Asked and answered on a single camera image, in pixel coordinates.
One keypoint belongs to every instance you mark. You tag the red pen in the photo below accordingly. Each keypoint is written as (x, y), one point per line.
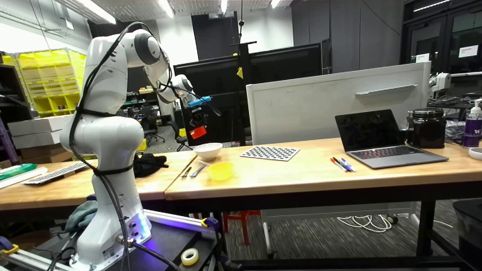
(337, 164)

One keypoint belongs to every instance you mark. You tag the teal cloth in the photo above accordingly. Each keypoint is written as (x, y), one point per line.
(81, 216)

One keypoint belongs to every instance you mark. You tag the metal fork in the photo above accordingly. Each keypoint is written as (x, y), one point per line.
(186, 172)

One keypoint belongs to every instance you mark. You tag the yellow plastic bowl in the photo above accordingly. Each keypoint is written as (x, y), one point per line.
(220, 171)

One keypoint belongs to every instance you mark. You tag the blue and yellow clamp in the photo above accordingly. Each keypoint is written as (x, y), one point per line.
(7, 246)
(211, 223)

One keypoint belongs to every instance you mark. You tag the white partition board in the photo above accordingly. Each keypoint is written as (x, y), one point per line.
(301, 109)

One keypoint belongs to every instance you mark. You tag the checkerboard calibration board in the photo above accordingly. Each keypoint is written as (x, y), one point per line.
(270, 153)

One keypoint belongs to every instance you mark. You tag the keyboard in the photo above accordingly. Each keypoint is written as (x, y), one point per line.
(56, 173)

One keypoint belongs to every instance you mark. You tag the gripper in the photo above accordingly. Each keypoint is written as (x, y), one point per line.
(197, 114)

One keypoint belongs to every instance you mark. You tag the roll of tape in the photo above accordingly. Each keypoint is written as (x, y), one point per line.
(189, 256)

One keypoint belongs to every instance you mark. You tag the white flat bar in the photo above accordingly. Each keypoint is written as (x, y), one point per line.
(22, 178)

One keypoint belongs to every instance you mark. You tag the grey laptop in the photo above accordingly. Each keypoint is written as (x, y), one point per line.
(371, 131)

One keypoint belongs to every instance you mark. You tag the pump bottle with purple label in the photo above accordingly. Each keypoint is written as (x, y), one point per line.
(473, 130)

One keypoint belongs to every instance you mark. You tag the office chair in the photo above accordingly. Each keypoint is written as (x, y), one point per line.
(179, 135)

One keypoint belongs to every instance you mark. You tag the stack of cardboard boxes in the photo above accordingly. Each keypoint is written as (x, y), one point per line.
(37, 137)

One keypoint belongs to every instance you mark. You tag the white dish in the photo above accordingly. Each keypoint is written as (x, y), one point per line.
(476, 153)

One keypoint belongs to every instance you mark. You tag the white bowl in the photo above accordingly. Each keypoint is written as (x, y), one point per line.
(208, 150)

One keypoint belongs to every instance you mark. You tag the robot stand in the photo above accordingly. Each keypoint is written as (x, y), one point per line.
(169, 241)

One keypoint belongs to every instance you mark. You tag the black jar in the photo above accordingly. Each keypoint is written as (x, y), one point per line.
(427, 130)

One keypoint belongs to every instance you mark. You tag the blue pen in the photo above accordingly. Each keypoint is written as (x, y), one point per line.
(348, 165)

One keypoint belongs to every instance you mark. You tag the small orange pot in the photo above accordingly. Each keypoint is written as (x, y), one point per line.
(198, 132)

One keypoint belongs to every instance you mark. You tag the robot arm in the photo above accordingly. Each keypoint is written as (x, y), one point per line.
(109, 139)

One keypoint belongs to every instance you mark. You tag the black cloth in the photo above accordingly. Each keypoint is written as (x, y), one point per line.
(148, 165)

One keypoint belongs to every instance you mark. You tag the red stool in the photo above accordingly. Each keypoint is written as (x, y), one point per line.
(241, 222)

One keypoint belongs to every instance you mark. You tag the yellow bin shelf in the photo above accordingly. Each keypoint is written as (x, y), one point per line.
(52, 82)

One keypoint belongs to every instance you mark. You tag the green flat case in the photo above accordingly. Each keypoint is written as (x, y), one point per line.
(17, 171)

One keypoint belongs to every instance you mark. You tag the white robot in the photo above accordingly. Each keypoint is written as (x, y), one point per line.
(440, 82)

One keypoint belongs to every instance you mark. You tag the row of large black monitors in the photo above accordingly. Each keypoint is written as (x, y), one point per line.
(286, 67)

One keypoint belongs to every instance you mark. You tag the black bin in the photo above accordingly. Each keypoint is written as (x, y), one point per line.
(470, 226)

